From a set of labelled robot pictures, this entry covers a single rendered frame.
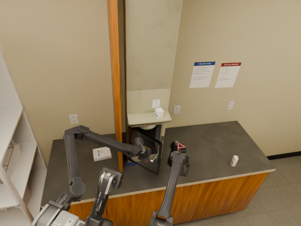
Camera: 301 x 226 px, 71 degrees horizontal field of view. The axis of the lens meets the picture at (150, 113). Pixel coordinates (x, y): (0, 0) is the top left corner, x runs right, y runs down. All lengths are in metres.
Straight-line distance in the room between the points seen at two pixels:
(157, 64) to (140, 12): 0.34
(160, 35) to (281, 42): 1.40
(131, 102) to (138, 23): 0.54
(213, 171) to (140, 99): 0.98
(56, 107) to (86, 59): 0.55
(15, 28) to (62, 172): 1.16
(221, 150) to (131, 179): 0.96
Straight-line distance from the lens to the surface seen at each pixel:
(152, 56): 1.38
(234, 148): 2.34
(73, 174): 1.28
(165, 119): 1.56
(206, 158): 2.14
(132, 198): 1.97
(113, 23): 1.18
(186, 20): 1.85
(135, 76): 1.42
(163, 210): 1.15
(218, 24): 1.98
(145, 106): 1.57
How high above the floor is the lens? 2.51
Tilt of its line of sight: 38 degrees down
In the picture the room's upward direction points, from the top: 4 degrees clockwise
